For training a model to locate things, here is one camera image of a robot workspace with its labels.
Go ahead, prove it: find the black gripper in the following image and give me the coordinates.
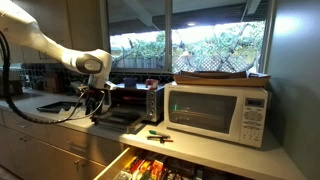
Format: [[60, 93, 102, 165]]
[[85, 89, 111, 126]]

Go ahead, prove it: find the green capped marker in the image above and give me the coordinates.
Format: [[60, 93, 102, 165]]
[[148, 129, 171, 139]]

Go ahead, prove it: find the silver toaster oven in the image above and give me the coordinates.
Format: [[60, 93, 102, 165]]
[[95, 82, 166, 135]]

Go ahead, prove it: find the white microwave oven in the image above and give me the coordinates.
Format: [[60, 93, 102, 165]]
[[163, 81, 270, 149]]

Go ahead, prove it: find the dark baking tray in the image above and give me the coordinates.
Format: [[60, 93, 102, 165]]
[[36, 100, 80, 114]]

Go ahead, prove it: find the blue cup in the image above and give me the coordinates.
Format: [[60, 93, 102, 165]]
[[123, 77, 138, 89]]

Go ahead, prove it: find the lower wooden cabinet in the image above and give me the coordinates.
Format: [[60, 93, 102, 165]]
[[0, 107, 129, 180]]

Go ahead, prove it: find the wooden cabinet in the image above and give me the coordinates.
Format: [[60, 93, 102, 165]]
[[12, 0, 105, 65], [0, 107, 129, 180]]

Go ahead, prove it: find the brown cardboard box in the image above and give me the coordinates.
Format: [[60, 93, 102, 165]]
[[44, 73, 64, 95]]

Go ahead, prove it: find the black pen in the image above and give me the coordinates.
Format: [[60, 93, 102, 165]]
[[146, 135, 167, 144]]

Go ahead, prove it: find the orange red plastic object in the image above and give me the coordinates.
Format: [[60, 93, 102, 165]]
[[145, 78, 160, 91]]

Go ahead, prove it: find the open wooden drawer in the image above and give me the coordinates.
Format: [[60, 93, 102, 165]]
[[93, 146, 258, 180]]

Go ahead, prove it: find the upper wooden cabinet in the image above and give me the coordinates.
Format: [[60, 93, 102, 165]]
[[12, 0, 105, 65]]

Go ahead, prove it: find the dark flat board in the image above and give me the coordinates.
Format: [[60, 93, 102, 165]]
[[179, 69, 248, 80]]

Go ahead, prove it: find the wooden tray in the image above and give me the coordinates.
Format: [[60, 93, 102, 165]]
[[172, 73, 272, 89]]

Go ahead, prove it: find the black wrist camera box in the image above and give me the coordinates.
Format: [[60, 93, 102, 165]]
[[70, 81, 90, 97]]

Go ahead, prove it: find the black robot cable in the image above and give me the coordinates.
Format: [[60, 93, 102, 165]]
[[0, 30, 106, 125]]

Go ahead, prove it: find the window frame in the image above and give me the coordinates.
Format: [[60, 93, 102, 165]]
[[105, 0, 277, 75]]

